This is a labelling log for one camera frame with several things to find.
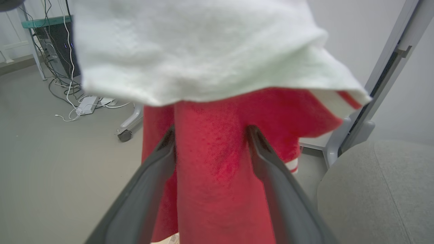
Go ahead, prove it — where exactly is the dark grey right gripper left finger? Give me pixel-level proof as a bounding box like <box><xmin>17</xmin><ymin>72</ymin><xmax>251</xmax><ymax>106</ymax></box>
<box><xmin>85</xmin><ymin>125</ymin><xmax>177</xmax><ymax>244</ymax></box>

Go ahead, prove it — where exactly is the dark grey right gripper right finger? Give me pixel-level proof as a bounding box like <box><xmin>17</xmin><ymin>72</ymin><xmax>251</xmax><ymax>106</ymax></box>
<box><xmin>248</xmin><ymin>125</ymin><xmax>339</xmax><ymax>244</ymax></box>

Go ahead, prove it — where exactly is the red garment with striped cuffs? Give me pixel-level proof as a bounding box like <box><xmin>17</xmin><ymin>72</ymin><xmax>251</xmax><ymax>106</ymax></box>
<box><xmin>142</xmin><ymin>87</ymin><xmax>372</xmax><ymax>244</ymax></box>

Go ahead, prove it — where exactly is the white perforated laundry basket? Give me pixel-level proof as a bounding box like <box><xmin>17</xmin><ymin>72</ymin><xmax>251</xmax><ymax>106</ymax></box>
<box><xmin>150</xmin><ymin>233</ymin><xmax>180</xmax><ymax>244</ymax></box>

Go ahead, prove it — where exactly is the grey caster leg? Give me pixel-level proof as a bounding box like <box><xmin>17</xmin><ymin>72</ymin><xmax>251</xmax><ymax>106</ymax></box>
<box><xmin>115</xmin><ymin>103</ymin><xmax>144</xmax><ymax>143</ymax></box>

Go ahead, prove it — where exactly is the grey fabric sofa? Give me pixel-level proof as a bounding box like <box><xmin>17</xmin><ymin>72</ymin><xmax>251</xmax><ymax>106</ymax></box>
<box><xmin>317</xmin><ymin>139</ymin><xmax>434</xmax><ymax>244</ymax></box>

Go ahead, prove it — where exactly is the white power strip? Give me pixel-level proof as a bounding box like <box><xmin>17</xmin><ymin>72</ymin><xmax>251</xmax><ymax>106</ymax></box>
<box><xmin>75</xmin><ymin>96</ymin><xmax>99</xmax><ymax>116</ymax></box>

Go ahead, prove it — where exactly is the black computer tower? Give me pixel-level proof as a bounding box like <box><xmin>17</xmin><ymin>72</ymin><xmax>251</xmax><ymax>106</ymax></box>
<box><xmin>34</xmin><ymin>22</ymin><xmax>82</xmax><ymax>80</ymax></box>

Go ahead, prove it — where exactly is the grey metal stand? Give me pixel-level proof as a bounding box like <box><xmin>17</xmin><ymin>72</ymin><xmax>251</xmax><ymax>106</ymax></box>
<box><xmin>298</xmin><ymin>0</ymin><xmax>434</xmax><ymax>168</ymax></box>

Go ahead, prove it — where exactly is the desk with teal top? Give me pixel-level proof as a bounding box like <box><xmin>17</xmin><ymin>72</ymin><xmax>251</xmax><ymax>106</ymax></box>
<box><xmin>17</xmin><ymin>3</ymin><xmax>74</xmax><ymax>82</ymax></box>

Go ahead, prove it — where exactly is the black floor cable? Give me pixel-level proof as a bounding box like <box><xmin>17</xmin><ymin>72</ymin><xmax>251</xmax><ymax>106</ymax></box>
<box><xmin>48</xmin><ymin>77</ymin><xmax>85</xmax><ymax>108</ymax></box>

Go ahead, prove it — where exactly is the white cable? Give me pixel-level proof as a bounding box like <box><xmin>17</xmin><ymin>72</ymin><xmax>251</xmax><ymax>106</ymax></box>
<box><xmin>54</xmin><ymin>0</ymin><xmax>131</xmax><ymax>122</ymax></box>

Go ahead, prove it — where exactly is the black hanging cable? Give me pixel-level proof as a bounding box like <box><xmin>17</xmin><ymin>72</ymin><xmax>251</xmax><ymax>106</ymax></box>
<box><xmin>19</xmin><ymin>0</ymin><xmax>73</xmax><ymax>87</ymax></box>

